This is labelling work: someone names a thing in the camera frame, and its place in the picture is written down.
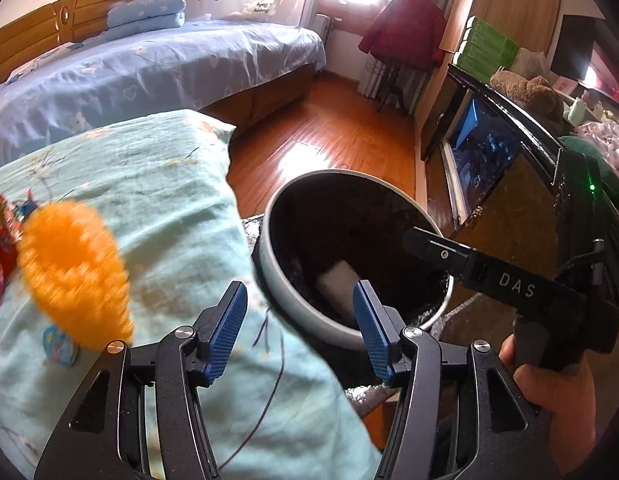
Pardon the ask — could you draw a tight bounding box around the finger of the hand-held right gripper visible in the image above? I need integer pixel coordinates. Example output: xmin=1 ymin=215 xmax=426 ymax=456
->
xmin=402 ymin=226 xmax=479 ymax=288

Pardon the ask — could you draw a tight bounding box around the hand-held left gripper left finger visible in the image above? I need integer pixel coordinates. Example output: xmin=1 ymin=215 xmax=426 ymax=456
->
xmin=34 ymin=281 xmax=250 ymax=480

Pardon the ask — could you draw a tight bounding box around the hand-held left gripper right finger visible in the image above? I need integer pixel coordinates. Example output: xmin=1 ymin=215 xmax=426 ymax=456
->
xmin=352 ymin=280 xmax=560 ymax=480

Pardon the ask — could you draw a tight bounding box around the white foam piece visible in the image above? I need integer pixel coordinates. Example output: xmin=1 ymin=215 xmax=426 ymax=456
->
xmin=317 ymin=260 xmax=360 ymax=321

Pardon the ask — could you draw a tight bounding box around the grey round waste bin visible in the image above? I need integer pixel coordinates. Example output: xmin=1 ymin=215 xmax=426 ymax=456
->
xmin=258 ymin=170 xmax=453 ymax=351

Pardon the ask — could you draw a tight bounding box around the person's right hand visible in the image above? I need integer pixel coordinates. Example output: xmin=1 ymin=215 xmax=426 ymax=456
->
xmin=499 ymin=335 xmax=597 ymax=476

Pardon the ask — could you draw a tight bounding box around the black bin liner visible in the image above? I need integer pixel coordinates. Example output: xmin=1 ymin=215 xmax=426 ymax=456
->
xmin=267 ymin=175 xmax=447 ymax=333

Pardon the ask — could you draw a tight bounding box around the dark green cloth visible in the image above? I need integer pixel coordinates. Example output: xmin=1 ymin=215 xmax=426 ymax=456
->
xmin=559 ymin=135 xmax=619 ymax=211

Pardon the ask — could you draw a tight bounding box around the black glass-door cabinet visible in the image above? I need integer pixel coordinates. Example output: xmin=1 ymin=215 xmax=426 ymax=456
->
xmin=419 ymin=62 xmax=590 ymax=281

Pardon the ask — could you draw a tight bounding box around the mint floral quilt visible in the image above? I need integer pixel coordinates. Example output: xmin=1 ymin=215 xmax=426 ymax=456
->
xmin=0 ymin=109 xmax=385 ymax=480

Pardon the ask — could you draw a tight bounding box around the dark coat rack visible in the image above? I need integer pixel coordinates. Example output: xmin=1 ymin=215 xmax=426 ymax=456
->
xmin=374 ymin=0 xmax=455 ymax=113

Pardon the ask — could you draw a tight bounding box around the pale pink cloth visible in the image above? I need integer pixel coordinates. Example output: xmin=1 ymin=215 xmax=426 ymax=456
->
xmin=579 ymin=119 xmax=619 ymax=171

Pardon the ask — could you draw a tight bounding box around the brown teddy bear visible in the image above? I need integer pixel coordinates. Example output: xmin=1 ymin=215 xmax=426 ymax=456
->
xmin=490 ymin=69 xmax=565 ymax=121

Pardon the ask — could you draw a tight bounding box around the pale green bottle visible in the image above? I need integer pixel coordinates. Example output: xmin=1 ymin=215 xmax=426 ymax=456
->
xmin=564 ymin=97 xmax=587 ymax=123

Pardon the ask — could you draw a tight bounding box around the stack of green boxes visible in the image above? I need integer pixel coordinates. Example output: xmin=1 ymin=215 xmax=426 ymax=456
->
xmin=457 ymin=15 xmax=520 ymax=83

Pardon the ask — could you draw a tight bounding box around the white plastic bag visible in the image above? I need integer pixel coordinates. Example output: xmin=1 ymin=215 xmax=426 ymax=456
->
xmin=512 ymin=50 xmax=550 ymax=78

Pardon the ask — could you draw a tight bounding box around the red jacket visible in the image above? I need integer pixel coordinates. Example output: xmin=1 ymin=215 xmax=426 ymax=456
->
xmin=358 ymin=0 xmax=447 ymax=68

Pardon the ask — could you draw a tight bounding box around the blue carton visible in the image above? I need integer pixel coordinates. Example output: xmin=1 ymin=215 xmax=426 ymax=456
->
xmin=17 ymin=189 xmax=40 ymax=223

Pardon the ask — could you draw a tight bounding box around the black television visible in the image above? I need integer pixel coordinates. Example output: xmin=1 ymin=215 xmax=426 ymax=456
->
xmin=549 ymin=14 xmax=597 ymax=83

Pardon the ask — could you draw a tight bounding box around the white radiator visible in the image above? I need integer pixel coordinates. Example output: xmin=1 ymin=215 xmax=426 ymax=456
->
xmin=312 ymin=12 xmax=335 ymax=43

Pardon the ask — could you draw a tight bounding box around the bed with blue floral sheet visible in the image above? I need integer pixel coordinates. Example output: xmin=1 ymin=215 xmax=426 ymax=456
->
xmin=0 ymin=17 xmax=327 ymax=161

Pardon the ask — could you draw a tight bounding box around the folded blue blanket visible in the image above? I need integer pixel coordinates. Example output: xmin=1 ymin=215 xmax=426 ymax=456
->
xmin=107 ymin=0 xmax=186 ymax=30

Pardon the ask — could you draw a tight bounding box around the wooden headboard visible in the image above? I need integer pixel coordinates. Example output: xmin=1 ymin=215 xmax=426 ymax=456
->
xmin=0 ymin=0 xmax=140 ymax=91

